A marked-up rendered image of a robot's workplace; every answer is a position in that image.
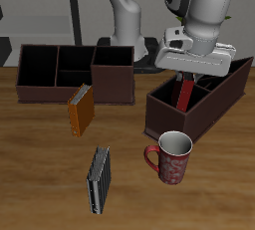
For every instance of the black striped book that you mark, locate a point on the black striped book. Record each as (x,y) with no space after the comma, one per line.
(99,181)

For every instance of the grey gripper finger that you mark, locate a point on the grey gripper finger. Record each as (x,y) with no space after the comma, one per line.
(196,76)
(179,75)

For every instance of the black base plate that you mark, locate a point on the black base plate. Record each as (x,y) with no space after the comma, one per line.
(151,56)

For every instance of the orange book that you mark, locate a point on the orange book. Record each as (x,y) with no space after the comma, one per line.
(83,111)

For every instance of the red patterned mug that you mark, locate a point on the red patterned mug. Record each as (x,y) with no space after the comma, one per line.
(172,166)

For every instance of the red book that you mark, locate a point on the red book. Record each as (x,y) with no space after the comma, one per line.
(184,94)

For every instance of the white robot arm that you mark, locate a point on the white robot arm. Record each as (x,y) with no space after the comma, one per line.
(127,15)

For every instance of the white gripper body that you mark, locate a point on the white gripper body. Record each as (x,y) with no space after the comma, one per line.
(196,62)

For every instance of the dark brown desk caddy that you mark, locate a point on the dark brown desk caddy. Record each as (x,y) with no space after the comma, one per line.
(113,84)
(202,114)

